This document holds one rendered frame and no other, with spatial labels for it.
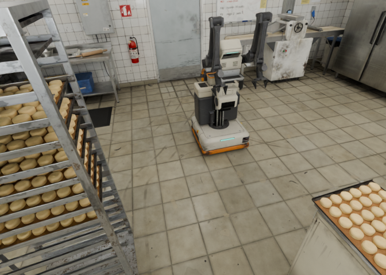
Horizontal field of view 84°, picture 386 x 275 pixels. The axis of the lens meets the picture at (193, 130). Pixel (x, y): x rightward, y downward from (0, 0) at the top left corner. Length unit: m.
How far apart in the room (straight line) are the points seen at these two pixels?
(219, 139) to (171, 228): 1.15
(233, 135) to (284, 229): 1.15
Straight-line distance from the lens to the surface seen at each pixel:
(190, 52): 5.03
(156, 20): 4.81
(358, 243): 1.25
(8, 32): 0.71
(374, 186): 1.51
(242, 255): 2.06
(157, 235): 2.15
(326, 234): 1.38
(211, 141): 2.60
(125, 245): 2.01
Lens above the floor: 1.84
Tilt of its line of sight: 35 degrees down
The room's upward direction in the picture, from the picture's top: 3 degrees counter-clockwise
